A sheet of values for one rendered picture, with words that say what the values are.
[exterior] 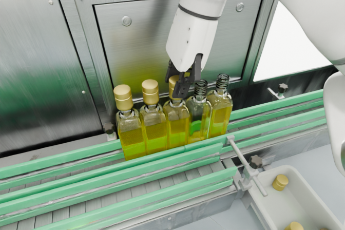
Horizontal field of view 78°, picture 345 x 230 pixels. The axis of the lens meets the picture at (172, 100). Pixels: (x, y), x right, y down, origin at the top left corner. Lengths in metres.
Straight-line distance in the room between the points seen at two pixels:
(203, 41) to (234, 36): 0.27
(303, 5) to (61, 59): 0.51
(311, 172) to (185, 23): 0.71
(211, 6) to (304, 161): 0.71
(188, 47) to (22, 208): 0.50
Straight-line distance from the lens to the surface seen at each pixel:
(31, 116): 0.71
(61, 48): 0.57
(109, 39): 0.52
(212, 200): 0.61
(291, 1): 0.44
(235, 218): 0.74
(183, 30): 0.38
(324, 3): 0.42
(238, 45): 0.65
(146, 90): 0.43
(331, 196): 0.90
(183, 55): 0.37
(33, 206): 0.63
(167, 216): 0.59
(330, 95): 0.46
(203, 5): 0.36
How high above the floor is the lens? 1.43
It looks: 42 degrees down
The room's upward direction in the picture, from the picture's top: straight up
